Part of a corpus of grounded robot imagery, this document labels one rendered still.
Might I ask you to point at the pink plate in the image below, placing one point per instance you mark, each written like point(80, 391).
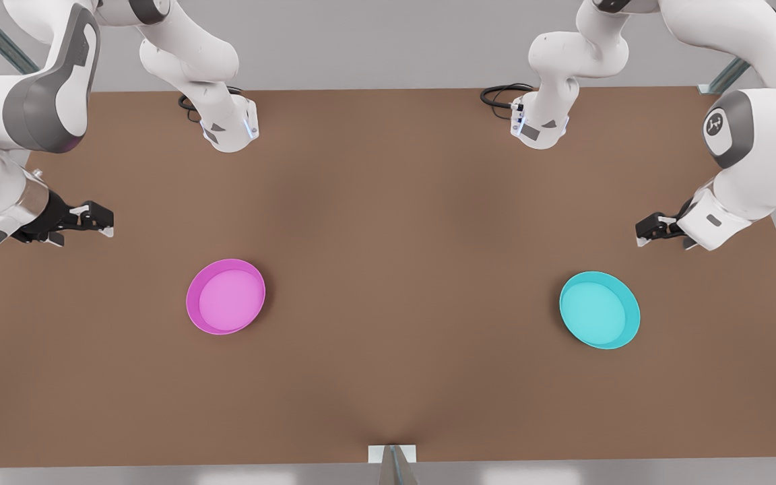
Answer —
point(225, 296)

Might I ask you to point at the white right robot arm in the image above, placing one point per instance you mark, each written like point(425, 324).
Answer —
point(38, 101)

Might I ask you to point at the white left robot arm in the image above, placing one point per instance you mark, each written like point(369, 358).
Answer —
point(758, 128)

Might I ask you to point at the blue plate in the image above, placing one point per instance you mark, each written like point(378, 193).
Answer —
point(599, 310)

